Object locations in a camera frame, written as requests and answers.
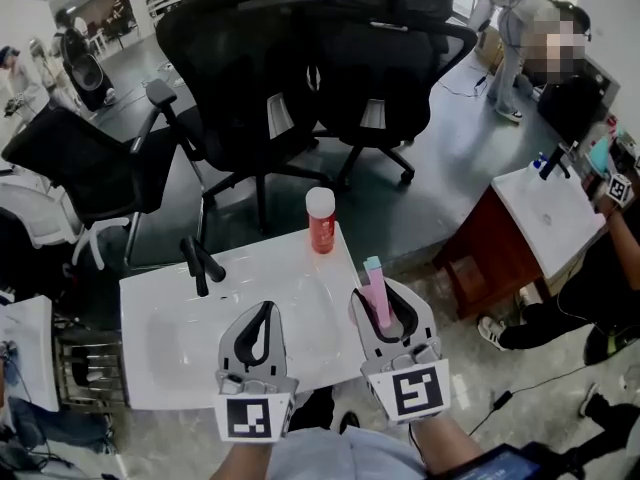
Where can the black chest-mounted tablet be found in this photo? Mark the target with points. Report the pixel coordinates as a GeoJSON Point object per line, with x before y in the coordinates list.
{"type": "Point", "coordinates": [500, 465]}

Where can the person's right forearm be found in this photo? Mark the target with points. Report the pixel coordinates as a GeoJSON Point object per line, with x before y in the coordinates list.
{"type": "Point", "coordinates": [447, 445]}

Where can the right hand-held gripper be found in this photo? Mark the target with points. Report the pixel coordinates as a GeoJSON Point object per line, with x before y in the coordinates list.
{"type": "Point", "coordinates": [417, 390]}

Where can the white mesh chair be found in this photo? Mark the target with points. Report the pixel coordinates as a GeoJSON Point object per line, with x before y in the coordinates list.
{"type": "Point", "coordinates": [40, 213]}

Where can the black office chair with headrest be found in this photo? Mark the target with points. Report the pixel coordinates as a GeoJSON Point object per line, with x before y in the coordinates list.
{"type": "Point", "coordinates": [235, 83]}
{"type": "Point", "coordinates": [395, 63]}

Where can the person's light blue shirt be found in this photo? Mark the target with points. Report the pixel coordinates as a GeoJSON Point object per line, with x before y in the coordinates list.
{"type": "Point", "coordinates": [345, 455]}

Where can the person's black shoe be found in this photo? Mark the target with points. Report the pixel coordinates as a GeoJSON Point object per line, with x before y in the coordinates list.
{"type": "Point", "coordinates": [349, 422]}

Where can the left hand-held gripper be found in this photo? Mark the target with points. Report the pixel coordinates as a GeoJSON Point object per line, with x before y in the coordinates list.
{"type": "Point", "coordinates": [247, 415]}

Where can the cardboard box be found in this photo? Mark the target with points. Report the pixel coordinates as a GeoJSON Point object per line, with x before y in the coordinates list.
{"type": "Point", "coordinates": [489, 48]}

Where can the black mesh armchair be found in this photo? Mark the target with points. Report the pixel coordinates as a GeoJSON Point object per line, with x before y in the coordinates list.
{"type": "Point", "coordinates": [80, 163]}

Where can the red bottle with white cap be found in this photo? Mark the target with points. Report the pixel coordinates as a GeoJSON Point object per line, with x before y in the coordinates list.
{"type": "Point", "coordinates": [321, 228]}

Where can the black cabinet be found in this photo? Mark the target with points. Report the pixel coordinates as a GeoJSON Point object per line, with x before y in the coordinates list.
{"type": "Point", "coordinates": [575, 103]}

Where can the black faucet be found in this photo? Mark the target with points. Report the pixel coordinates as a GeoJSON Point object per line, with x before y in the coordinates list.
{"type": "Point", "coordinates": [200, 263]}
{"type": "Point", "coordinates": [551, 163]}

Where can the person's left forearm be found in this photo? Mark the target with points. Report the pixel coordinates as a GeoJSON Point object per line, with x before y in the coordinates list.
{"type": "Point", "coordinates": [242, 463]}

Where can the person's black trousers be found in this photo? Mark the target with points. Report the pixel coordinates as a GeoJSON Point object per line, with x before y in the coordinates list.
{"type": "Point", "coordinates": [312, 408]}

